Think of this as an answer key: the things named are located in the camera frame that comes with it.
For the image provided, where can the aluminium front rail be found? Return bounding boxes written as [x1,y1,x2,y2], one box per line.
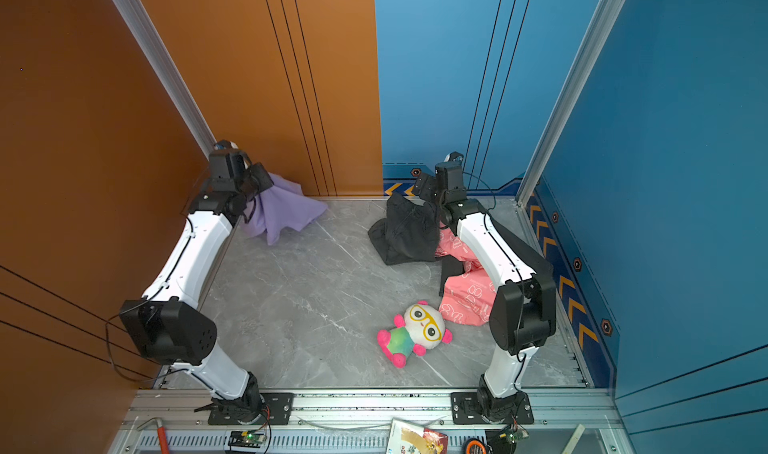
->
[109,388,633,453]

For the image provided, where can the aluminium corner post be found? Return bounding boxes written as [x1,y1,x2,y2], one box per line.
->
[516,0,626,208]
[112,0,216,157]

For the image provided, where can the pink printed cloth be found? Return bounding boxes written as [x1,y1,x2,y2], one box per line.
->
[436,227,496,326]

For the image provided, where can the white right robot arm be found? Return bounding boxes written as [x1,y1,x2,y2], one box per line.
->
[413,151,557,425]

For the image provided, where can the small circuit board right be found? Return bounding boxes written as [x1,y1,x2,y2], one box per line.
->
[499,424,529,444]

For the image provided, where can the purple cloth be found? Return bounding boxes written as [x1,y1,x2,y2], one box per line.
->
[240,173,328,245]

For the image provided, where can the panda plush toy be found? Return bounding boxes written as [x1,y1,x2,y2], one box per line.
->
[376,300,453,369]

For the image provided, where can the dark grey jeans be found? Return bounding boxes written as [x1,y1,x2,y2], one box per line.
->
[368,193,440,266]

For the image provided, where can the printed paper packet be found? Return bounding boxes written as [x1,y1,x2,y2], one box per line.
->
[386,419,448,454]

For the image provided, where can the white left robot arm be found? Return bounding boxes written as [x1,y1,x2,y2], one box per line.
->
[117,140,274,425]

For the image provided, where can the aluminium corner post left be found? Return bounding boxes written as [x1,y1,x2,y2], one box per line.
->
[112,0,216,157]

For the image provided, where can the aluminium corner post right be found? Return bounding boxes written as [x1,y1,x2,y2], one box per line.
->
[516,0,626,208]

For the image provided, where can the green circuit board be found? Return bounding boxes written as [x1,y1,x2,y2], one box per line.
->
[226,430,268,453]

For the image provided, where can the red handled tool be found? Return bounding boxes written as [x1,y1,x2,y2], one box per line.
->
[136,417,170,454]

